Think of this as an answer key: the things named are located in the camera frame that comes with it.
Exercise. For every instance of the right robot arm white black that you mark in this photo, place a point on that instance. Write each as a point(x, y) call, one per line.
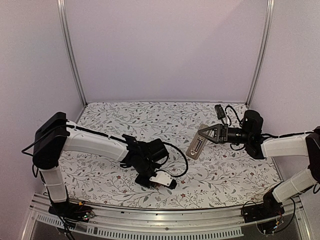
point(260, 146)

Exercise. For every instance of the left aluminium frame post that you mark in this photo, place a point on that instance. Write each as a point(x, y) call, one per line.
point(61, 6)

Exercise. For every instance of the floral patterned table mat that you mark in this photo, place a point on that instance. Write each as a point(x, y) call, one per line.
point(222, 176)

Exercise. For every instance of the black battery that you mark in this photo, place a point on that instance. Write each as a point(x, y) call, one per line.
point(198, 145)

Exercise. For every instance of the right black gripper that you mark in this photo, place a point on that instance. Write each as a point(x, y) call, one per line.
point(222, 132)

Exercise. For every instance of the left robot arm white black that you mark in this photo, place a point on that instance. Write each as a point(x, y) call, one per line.
point(59, 134)

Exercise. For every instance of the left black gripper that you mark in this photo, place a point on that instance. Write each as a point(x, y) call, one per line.
point(141, 182)

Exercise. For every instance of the aluminium frame post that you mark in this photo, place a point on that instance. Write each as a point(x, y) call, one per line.
point(61, 6)
point(262, 51)

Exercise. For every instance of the right aluminium frame post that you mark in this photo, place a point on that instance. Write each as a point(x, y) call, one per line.
point(262, 51)

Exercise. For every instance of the aluminium front rail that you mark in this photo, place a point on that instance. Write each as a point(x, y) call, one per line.
point(127, 223)

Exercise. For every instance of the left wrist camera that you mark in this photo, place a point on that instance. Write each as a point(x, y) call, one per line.
point(165, 179)

